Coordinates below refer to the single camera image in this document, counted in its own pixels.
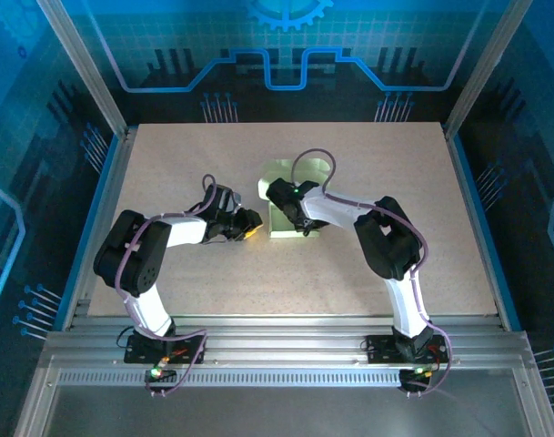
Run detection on aluminium left side rail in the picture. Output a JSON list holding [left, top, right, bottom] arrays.
[[61, 127, 139, 331]]

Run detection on aluminium left frame post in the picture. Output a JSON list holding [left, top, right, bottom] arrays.
[[35, 0, 131, 140]]

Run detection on aluminium frame post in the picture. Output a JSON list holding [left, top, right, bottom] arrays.
[[443, 0, 535, 137], [35, 0, 131, 140]]

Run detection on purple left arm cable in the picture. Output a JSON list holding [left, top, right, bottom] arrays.
[[114, 173, 209, 398]]

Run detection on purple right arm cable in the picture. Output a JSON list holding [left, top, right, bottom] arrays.
[[289, 147, 455, 400]]

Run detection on grey metal panel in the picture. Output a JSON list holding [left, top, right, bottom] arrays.
[[12, 354, 554, 437]]

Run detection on slotted metal strip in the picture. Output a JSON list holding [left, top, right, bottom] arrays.
[[57, 371, 519, 388]]

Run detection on aluminium table rail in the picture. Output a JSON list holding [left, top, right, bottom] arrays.
[[39, 313, 537, 370]]

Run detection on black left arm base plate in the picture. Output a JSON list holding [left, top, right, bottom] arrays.
[[124, 334, 207, 365]]

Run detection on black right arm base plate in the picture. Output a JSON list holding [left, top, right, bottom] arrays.
[[365, 334, 449, 364]]

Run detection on aluminium right side rail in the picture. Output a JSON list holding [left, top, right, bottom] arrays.
[[441, 122, 523, 331]]

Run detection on aluminium right frame post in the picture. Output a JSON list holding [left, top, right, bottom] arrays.
[[443, 0, 535, 137]]

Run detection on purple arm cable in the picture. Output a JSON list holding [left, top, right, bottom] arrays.
[[114, 173, 209, 398], [289, 147, 455, 400]]

